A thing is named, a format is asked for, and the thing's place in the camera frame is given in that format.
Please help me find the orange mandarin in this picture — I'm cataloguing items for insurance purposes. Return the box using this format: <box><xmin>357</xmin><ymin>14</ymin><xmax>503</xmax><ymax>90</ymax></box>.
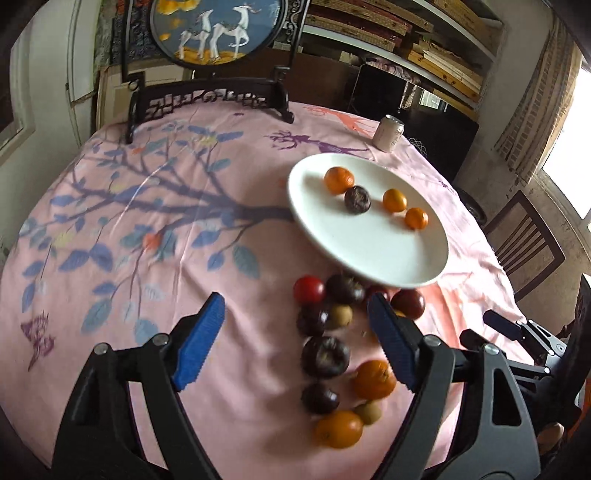
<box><xmin>351</xmin><ymin>360</ymin><xmax>397</xmax><ymax>401</ymax></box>

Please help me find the dark passion fruit on plate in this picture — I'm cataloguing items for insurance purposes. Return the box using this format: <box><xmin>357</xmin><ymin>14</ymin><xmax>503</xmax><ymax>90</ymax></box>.
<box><xmin>344</xmin><ymin>185</ymin><xmax>372</xmax><ymax>215</ymax></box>

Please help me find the wooden bookshelf with books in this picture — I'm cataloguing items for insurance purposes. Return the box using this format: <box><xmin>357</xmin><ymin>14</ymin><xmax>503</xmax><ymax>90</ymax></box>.
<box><xmin>304</xmin><ymin>0</ymin><xmax>504</xmax><ymax>120</ymax></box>

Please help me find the brown longan fruit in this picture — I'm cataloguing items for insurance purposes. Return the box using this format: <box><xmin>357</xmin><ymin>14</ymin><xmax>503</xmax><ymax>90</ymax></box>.
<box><xmin>353</xmin><ymin>401</ymin><xmax>383</xmax><ymax>426</ymax></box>

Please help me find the dark wooden chair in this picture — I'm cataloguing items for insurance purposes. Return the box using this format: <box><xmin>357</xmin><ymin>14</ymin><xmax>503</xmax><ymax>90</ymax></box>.
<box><xmin>483</xmin><ymin>190</ymin><xmax>566</xmax><ymax>302</ymax></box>

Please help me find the small brown longan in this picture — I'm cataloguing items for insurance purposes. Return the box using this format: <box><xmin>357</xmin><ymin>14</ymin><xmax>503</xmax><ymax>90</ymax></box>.
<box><xmin>327</xmin><ymin>304</ymin><xmax>353</xmax><ymax>330</ymax></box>

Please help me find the white drink can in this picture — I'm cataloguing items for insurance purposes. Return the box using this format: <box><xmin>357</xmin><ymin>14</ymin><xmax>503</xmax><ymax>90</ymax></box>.
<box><xmin>373</xmin><ymin>114</ymin><xmax>405</xmax><ymax>152</ymax></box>

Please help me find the white round plate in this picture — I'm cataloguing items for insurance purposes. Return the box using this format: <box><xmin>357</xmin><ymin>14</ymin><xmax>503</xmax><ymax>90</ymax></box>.
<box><xmin>287</xmin><ymin>153</ymin><xmax>450</xmax><ymax>288</ymax></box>

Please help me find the dark red plum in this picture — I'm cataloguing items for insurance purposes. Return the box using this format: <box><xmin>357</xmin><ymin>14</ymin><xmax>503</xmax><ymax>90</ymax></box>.
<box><xmin>390</xmin><ymin>289</ymin><xmax>426</xmax><ymax>321</ymax></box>

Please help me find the large dark passion fruit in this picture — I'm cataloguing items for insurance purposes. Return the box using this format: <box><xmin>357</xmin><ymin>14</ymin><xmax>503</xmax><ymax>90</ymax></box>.
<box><xmin>301</xmin><ymin>336</ymin><xmax>351</xmax><ymax>379</ymax></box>

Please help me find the pink printed tablecloth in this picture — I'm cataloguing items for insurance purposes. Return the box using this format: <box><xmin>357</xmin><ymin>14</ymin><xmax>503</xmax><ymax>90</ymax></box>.
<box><xmin>1</xmin><ymin>102</ymin><xmax>521</xmax><ymax>479</ymax></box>

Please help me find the large mandarin on plate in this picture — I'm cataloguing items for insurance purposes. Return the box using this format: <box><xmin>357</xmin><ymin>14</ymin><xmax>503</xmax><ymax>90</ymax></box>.
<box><xmin>324</xmin><ymin>166</ymin><xmax>356</xmax><ymax>195</ymax></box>

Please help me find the red cherry tomato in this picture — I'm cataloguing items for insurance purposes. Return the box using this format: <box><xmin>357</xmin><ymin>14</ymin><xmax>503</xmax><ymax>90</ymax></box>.
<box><xmin>293</xmin><ymin>275</ymin><xmax>325</xmax><ymax>305</ymax></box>

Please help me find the dark carved wooden stand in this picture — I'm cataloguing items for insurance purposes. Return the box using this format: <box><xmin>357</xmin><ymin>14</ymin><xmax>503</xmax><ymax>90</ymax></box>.
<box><xmin>120</xmin><ymin>1</ymin><xmax>310</xmax><ymax>144</ymax></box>

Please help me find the round deer painting screen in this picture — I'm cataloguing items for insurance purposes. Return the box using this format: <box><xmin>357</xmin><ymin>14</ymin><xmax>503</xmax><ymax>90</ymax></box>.
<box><xmin>149</xmin><ymin>0</ymin><xmax>288</xmax><ymax>69</ymax></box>

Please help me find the red tomato near plate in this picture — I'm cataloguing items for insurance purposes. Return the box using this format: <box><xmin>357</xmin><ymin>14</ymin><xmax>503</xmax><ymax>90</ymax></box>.
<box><xmin>363</xmin><ymin>284</ymin><xmax>391</xmax><ymax>303</ymax></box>

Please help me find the smooth orange fruit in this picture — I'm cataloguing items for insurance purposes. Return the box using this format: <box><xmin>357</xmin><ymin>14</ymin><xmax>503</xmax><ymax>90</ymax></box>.
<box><xmin>312</xmin><ymin>410</ymin><xmax>365</xmax><ymax>449</ymax></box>

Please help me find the small orange on plate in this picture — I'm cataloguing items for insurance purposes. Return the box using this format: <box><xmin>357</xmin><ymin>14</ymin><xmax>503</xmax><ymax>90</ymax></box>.
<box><xmin>382</xmin><ymin>189</ymin><xmax>408</xmax><ymax>214</ymax></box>

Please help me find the small mandarin on plate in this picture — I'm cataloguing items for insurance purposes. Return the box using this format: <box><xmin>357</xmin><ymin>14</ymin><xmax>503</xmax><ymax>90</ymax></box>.
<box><xmin>405</xmin><ymin>207</ymin><xmax>430</xmax><ymax>230</ymax></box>

